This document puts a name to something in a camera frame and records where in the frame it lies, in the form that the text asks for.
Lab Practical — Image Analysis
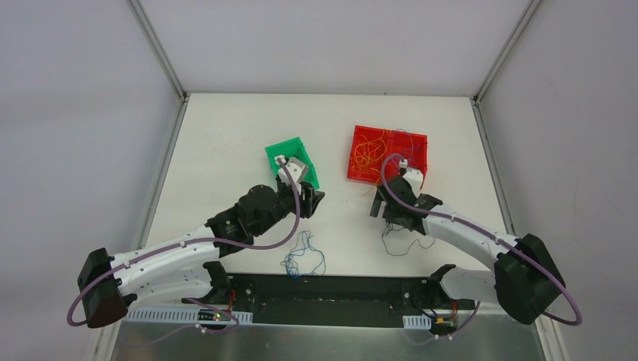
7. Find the red double plastic bin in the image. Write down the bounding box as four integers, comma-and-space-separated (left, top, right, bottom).
347, 125, 428, 184

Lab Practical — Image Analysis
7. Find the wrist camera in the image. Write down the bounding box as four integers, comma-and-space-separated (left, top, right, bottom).
399, 159, 425, 195
275, 155, 309, 194

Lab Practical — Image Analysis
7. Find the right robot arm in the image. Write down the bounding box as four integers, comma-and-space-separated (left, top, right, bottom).
370, 176, 566, 324

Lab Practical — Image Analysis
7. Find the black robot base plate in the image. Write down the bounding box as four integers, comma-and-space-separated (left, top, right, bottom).
200, 273, 454, 329

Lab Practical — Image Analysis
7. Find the green plastic bin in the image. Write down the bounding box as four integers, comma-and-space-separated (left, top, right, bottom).
265, 137, 320, 189

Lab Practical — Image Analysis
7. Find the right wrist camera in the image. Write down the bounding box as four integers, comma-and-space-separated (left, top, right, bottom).
399, 159, 425, 195

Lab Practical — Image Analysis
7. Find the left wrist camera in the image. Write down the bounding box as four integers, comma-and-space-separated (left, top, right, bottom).
275, 155, 309, 194

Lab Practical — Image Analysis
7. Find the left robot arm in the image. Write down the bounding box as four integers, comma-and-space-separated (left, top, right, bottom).
66, 181, 325, 329

